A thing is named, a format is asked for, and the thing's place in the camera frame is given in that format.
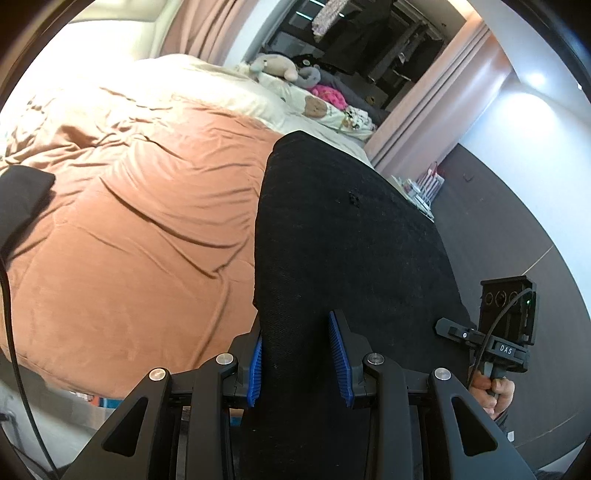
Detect pink curtain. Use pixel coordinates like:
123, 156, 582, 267
154, 0, 296, 70
365, 18, 515, 171

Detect black hanging coat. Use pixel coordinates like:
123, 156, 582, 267
323, 0, 393, 77

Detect bear print pillow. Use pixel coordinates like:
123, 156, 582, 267
259, 74, 352, 125

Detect floral hanging garment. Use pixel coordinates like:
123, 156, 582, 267
311, 0, 345, 38

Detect beige plush toy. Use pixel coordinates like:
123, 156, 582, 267
235, 53, 301, 84

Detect person's right hand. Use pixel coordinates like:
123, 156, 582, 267
471, 371, 515, 421

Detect black pants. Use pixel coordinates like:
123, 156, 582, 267
240, 130, 476, 480

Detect dark grey bedding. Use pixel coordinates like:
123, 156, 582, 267
318, 69, 393, 123

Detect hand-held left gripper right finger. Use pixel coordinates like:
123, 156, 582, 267
328, 310, 536, 480

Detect orange blanket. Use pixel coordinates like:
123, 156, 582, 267
0, 83, 296, 400

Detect black and white patterned cloth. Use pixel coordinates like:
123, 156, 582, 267
339, 105, 375, 137

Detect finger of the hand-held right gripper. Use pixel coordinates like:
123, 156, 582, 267
434, 318, 483, 344

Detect striped gift bag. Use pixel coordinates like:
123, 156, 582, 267
416, 161, 446, 204

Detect cream padded headboard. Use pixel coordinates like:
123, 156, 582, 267
28, 0, 185, 93

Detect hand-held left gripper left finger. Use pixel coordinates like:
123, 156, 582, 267
60, 320, 265, 480

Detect grey plush toy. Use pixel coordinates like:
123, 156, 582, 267
295, 65, 324, 90

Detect small black cloth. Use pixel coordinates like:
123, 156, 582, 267
0, 165, 56, 252

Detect pink cloth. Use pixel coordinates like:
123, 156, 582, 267
309, 83, 347, 109

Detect black cable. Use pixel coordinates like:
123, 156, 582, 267
466, 287, 534, 393
0, 251, 61, 480

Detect cream bed sheet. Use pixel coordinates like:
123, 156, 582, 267
0, 53, 375, 167

